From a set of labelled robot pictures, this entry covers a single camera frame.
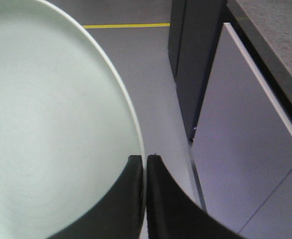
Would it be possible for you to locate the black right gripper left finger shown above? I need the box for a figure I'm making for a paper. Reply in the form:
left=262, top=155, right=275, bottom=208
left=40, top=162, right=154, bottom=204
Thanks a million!
left=50, top=155, right=145, bottom=239

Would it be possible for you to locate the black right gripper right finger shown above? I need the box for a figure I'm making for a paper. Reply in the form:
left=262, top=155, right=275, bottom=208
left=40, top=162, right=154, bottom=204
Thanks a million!
left=146, top=155, right=242, bottom=239

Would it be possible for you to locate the pale green round plate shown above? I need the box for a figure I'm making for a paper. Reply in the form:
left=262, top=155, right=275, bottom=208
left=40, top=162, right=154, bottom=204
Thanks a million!
left=0, top=0, right=144, bottom=239

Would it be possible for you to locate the grey right counter cabinet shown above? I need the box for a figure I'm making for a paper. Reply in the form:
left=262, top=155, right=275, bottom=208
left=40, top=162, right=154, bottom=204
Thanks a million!
left=188, top=0, right=292, bottom=239

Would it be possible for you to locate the dark grey pillar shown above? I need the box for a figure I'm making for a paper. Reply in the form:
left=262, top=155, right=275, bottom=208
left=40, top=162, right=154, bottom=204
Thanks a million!
left=168, top=0, right=227, bottom=143

